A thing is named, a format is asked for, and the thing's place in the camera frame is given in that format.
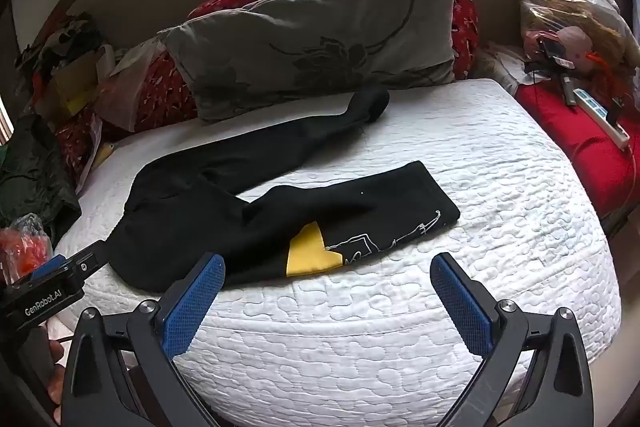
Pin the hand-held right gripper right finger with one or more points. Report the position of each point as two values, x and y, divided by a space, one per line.
460 307

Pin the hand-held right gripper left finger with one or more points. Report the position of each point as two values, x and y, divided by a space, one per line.
192 307

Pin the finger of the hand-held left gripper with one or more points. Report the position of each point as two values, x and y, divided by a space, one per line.
92 257

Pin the black pants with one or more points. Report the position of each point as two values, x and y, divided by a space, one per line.
200 207

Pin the person's left hand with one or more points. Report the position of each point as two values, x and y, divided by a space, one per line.
55 357

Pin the orange plastic bag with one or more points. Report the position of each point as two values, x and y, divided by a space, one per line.
20 252

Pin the white quilted mattress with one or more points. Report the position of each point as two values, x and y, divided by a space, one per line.
400 332

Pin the dark green cloth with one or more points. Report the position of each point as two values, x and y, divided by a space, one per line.
35 172

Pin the yellow cloth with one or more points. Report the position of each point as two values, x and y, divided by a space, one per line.
106 153

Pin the clear plastic bag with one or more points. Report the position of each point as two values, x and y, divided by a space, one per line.
125 92

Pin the red blanket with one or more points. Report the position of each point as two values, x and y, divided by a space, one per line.
565 132

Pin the pile of mixed clothes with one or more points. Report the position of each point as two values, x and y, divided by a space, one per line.
60 52

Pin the white power strip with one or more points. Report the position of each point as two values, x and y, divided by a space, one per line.
595 109

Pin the pink plush toy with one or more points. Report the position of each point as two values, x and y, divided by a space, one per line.
575 44

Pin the grey floral pillow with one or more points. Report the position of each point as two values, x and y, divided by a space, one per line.
310 37

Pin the large clear bag of toys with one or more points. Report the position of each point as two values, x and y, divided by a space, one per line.
565 7

